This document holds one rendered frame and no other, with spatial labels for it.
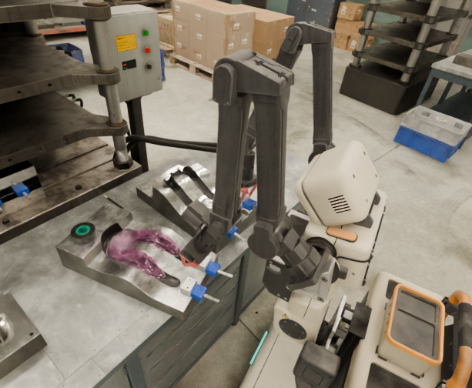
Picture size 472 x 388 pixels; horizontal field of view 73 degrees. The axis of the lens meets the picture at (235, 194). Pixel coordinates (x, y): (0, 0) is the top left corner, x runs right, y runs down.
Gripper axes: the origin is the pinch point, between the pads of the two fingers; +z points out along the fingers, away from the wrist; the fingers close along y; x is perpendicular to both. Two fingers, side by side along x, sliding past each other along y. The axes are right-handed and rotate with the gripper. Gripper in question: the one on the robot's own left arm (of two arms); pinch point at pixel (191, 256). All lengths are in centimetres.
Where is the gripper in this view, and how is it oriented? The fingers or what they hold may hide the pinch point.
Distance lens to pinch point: 103.8
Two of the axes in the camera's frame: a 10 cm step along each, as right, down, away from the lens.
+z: -4.6, 5.3, 7.1
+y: -4.8, 5.3, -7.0
